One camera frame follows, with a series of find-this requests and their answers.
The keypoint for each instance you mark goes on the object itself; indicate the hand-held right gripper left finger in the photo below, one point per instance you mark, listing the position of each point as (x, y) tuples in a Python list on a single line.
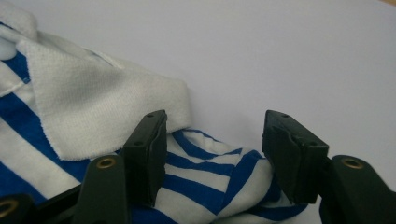
[(144, 155)]

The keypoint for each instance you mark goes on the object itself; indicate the blue white striped baby romper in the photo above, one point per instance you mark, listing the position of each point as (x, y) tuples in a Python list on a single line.
[(93, 93)]

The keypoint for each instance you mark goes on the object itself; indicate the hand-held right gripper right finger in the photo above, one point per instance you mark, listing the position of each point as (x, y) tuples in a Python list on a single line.
[(292, 155)]

